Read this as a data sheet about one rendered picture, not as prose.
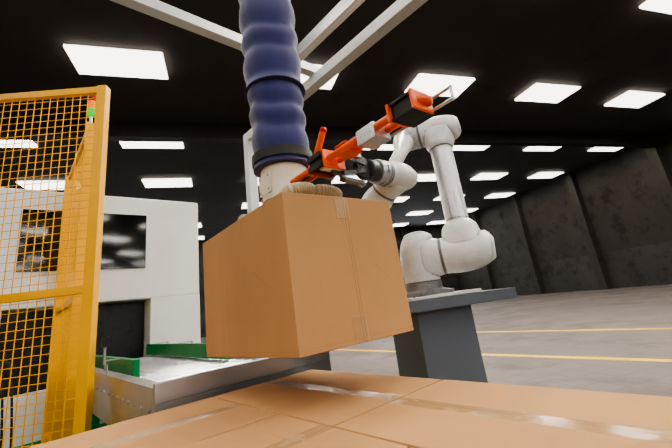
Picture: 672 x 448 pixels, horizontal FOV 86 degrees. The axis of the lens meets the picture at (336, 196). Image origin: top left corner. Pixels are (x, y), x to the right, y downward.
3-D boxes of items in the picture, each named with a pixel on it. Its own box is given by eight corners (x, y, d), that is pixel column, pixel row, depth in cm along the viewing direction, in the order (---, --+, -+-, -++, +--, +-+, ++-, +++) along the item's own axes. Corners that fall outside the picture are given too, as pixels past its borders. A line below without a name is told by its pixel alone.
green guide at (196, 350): (145, 354, 312) (146, 343, 314) (158, 352, 319) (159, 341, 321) (226, 359, 199) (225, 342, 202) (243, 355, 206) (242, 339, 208)
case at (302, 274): (206, 357, 125) (202, 243, 136) (303, 337, 150) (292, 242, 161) (299, 358, 81) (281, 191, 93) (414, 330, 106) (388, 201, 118)
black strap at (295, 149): (242, 174, 136) (241, 164, 137) (294, 180, 150) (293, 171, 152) (270, 149, 120) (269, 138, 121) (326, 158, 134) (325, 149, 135)
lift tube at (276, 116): (242, 177, 135) (227, -35, 165) (291, 183, 149) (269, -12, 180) (273, 153, 119) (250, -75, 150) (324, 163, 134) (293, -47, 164)
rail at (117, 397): (62, 390, 270) (64, 363, 276) (71, 389, 274) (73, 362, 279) (149, 458, 108) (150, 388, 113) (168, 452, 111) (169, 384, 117)
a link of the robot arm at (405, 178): (401, 171, 124) (381, 199, 130) (428, 176, 135) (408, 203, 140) (384, 153, 131) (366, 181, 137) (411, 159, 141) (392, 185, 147)
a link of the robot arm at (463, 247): (448, 277, 160) (501, 269, 153) (443, 271, 146) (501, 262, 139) (418, 132, 192) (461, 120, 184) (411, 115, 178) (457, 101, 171)
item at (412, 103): (387, 123, 88) (384, 105, 90) (407, 128, 93) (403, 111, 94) (414, 105, 82) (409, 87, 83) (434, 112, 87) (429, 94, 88)
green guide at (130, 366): (69, 368, 277) (70, 355, 279) (85, 365, 284) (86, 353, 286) (114, 383, 164) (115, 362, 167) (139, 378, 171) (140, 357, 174)
